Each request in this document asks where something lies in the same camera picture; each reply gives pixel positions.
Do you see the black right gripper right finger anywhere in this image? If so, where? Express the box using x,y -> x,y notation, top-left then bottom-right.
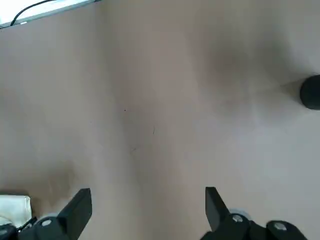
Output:
199,186 -> 309,240

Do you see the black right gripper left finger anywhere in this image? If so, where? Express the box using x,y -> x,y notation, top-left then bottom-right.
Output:
0,187 -> 93,240

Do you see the cream tablecloth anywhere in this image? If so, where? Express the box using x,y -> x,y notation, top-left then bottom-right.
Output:
0,194 -> 32,226

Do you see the black vase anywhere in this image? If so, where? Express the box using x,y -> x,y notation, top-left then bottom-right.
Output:
299,74 -> 320,111

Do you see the white desk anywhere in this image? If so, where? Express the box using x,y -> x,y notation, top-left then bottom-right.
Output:
0,0 -> 101,28

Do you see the black desk cable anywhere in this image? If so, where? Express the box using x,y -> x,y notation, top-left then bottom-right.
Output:
9,0 -> 58,27

